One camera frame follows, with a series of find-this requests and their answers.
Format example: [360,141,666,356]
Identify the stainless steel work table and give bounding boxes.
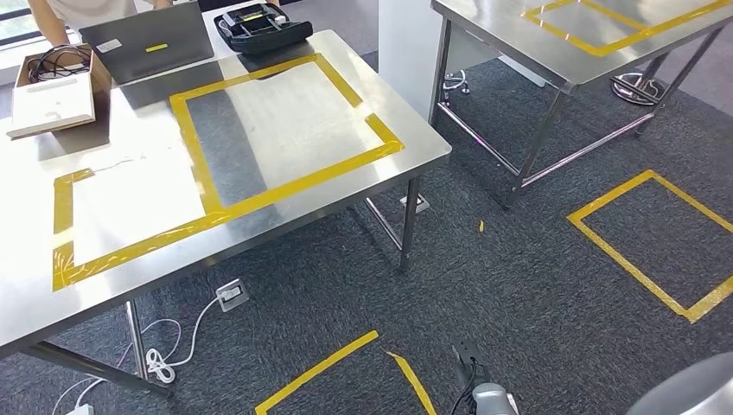
[429,0,733,211]
[0,29,454,398]

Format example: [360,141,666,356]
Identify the open black zip case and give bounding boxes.
[213,2,315,57]

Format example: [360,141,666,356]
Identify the white square pillar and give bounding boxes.
[377,0,500,123]

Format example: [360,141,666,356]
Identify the chrome chair base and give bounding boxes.
[441,69,473,105]

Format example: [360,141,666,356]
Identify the grey floor socket box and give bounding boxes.
[398,193,431,215]
[214,278,251,314]

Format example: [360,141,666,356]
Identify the black coiled cables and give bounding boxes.
[27,44,94,85]

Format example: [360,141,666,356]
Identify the person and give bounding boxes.
[25,0,173,48]

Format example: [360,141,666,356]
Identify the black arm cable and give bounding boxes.
[449,372,479,415]

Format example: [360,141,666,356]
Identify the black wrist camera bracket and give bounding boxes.
[450,340,494,415]

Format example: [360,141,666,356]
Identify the grey laptop computer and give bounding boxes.
[78,1,216,86]

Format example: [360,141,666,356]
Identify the white flat box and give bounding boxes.
[6,74,98,141]

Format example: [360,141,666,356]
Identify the yellow floor tape square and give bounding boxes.
[254,330,439,415]
[566,168,733,325]

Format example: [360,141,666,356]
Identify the chrome stanchion base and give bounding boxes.
[610,72,669,108]

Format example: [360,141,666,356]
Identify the brown cardboard box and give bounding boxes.
[13,41,113,138]

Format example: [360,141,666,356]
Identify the white coiled floor cable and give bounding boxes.
[51,295,242,415]

